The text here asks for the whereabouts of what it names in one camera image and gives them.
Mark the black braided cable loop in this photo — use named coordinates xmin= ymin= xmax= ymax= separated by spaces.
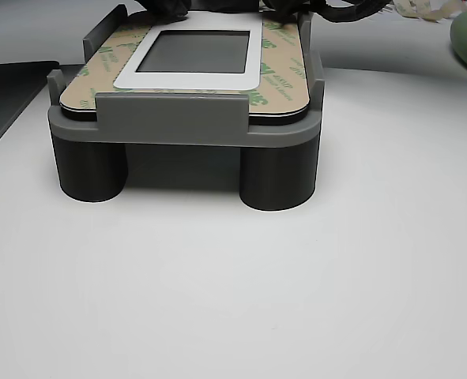
xmin=256 ymin=0 xmax=397 ymax=27

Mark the black blocky gripper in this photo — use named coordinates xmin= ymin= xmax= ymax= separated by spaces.
xmin=131 ymin=0 xmax=262 ymax=21

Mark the grey fixture with dark legs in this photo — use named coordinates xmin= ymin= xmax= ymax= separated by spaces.
xmin=46 ymin=3 xmax=327 ymax=212

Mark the tan adhesive-backed device panel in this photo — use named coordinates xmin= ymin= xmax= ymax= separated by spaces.
xmin=60 ymin=10 xmax=310 ymax=126

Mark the dark grey flat tray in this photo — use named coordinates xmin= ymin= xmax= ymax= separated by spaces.
xmin=0 ymin=59 xmax=62 ymax=163

